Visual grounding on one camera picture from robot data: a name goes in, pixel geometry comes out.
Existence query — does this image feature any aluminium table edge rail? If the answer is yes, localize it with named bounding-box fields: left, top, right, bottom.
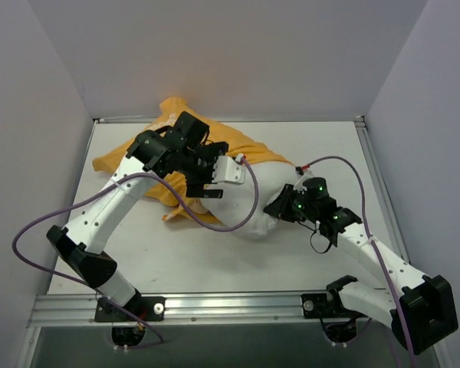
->
left=354, top=116, right=409, bottom=263

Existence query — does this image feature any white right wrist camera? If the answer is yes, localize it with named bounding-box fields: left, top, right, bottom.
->
left=294, top=166, right=314, bottom=192

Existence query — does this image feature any yellow printed pillowcase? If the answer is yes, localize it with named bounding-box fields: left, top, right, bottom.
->
left=92, top=97, right=297, bottom=237

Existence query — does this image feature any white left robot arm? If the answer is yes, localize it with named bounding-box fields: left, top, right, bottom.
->
left=47, top=112, right=229, bottom=321

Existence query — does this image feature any white pillow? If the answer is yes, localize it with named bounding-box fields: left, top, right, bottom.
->
left=200, top=161, right=298, bottom=240

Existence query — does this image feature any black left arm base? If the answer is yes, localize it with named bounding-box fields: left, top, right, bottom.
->
left=94, top=291, right=166, bottom=351

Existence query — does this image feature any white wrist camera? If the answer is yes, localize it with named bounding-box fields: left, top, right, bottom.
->
left=294, top=166, right=314, bottom=192
left=211, top=153, right=246, bottom=185

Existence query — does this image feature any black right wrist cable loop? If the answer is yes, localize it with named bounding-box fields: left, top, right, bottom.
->
left=309, top=225, right=337, bottom=256

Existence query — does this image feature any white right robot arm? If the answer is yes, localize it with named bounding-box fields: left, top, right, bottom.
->
left=264, top=177, right=458, bottom=355

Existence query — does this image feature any aluminium front frame rail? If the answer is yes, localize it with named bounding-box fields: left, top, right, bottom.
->
left=29, top=284, right=395, bottom=327

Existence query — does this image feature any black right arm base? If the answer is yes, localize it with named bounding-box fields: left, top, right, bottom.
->
left=301, top=292, right=365, bottom=346

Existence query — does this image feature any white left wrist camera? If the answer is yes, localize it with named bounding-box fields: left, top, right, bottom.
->
left=211, top=153, right=246, bottom=185

